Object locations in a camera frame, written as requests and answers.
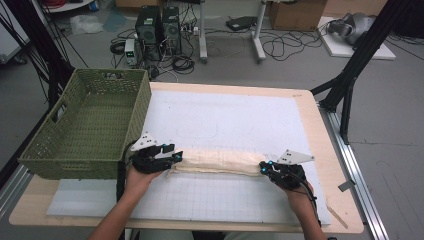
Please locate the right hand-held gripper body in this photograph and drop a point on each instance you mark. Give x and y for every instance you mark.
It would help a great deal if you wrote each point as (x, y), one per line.
(290, 176)

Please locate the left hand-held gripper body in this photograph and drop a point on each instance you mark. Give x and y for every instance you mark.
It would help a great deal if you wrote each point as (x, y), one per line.
(148, 160)

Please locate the cream patterned cloth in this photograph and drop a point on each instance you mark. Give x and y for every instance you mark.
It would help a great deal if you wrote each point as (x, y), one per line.
(220, 161)

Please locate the green woven basket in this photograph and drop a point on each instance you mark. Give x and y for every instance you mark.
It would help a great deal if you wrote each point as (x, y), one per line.
(86, 133)

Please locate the person's right hand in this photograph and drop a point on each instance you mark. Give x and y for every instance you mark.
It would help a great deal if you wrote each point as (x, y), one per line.
(298, 196)

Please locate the person's left hand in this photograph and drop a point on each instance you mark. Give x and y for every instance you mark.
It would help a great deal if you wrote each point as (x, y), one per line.
(140, 185)

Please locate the grey tape piece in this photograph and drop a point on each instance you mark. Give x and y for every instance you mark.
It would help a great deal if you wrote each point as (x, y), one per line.
(346, 186)

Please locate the thin wooden stick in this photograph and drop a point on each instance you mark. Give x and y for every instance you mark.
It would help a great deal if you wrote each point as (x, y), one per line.
(337, 216)

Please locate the white gridded mat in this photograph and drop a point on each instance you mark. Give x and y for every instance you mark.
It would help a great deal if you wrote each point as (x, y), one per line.
(226, 116)

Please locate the small white power supply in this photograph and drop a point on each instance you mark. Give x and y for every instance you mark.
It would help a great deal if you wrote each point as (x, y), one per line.
(130, 51)

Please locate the slim black computer tower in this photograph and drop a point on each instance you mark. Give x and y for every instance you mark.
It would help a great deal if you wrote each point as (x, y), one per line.
(171, 30)

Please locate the large black computer tower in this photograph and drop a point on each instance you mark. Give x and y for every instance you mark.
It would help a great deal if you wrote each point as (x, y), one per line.
(148, 31)

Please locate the white desk leg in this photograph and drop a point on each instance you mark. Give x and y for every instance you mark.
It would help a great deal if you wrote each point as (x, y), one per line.
(202, 33)
(258, 33)

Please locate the white floor board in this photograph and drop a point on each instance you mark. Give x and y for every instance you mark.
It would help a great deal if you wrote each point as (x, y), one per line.
(346, 51)

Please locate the black flat device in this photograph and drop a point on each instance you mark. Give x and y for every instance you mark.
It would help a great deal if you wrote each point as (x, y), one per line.
(240, 23)

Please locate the clear plastic bag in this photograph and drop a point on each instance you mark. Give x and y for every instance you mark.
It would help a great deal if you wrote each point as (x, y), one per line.
(86, 25)

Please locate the brown cardboard box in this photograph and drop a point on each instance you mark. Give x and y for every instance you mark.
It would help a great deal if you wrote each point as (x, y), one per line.
(296, 15)

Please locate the grey headset device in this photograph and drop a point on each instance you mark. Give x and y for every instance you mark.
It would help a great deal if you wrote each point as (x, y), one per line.
(353, 28)

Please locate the aluminium floor rail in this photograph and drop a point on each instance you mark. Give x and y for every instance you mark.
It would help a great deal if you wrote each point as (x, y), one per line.
(360, 186)
(13, 190)

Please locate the black metal stand frame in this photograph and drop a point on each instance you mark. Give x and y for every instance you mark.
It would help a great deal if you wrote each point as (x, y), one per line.
(366, 50)

